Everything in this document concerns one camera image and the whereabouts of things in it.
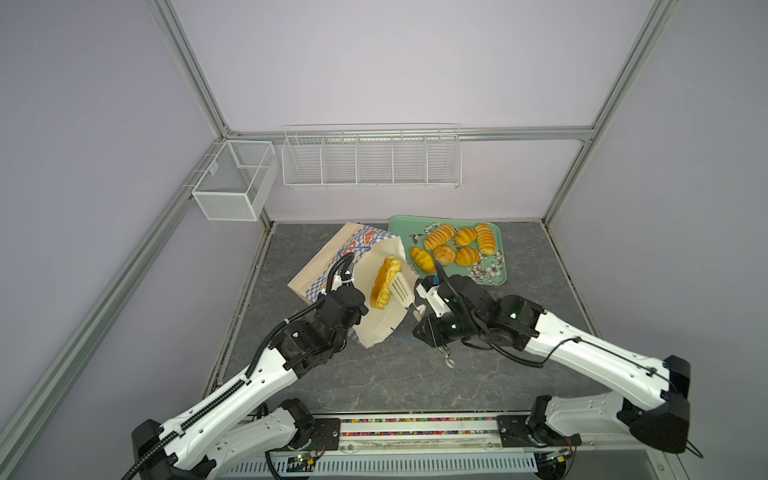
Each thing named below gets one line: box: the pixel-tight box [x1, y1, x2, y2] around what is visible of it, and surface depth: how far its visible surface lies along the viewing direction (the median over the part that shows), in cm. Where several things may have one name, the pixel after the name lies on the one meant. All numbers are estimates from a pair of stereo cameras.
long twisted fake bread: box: [370, 256, 402, 310], surface depth 78 cm
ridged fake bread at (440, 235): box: [424, 225, 455, 251], surface depth 114 cm
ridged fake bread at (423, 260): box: [411, 247, 435, 274], surface depth 107 cm
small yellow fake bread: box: [455, 247, 481, 267], surface depth 107 cm
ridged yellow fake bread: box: [476, 223, 497, 255], surface depth 114 cm
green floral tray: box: [388, 216, 507, 286], surface depth 111 cm
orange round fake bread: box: [455, 227, 477, 247], surface depth 114 cm
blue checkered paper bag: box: [288, 222, 419, 349], surface depth 80 cm
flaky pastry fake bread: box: [433, 244, 456, 265], surface depth 107 cm
